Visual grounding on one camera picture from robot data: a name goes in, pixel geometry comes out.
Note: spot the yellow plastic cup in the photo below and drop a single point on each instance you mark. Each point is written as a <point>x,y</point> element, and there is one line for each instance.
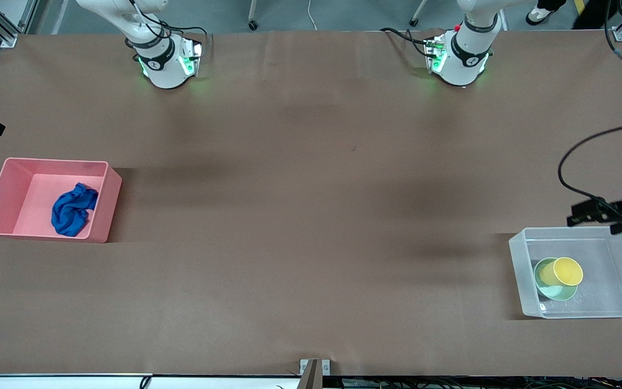
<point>562,272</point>

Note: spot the pale green bowl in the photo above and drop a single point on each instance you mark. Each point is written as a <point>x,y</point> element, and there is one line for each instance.
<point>559,295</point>

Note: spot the blue cloth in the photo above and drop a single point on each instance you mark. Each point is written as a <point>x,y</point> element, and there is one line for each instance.
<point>71,213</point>

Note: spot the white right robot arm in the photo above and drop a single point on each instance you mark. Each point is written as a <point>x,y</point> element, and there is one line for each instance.
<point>162,73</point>

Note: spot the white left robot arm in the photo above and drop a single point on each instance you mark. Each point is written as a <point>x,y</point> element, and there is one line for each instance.
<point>459,70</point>

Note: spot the clear plastic box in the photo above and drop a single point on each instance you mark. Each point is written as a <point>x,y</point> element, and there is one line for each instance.
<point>608,292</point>

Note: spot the pink plastic bin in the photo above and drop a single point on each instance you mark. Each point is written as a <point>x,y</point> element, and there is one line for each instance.
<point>25,200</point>

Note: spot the person's dark trouser leg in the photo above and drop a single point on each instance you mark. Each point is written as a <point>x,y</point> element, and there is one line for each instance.
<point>592,13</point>

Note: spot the person's black white shoe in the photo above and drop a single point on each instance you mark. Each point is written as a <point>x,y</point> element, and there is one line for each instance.
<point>538,15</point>

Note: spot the chair leg with castor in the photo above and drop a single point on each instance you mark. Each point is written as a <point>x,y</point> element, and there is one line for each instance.
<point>414,20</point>
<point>253,21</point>

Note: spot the white table edge rail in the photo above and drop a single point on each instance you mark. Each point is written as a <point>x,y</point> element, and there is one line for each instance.
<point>73,382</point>

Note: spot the metal table edge bracket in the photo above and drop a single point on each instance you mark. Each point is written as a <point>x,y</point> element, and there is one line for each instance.
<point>313,373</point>

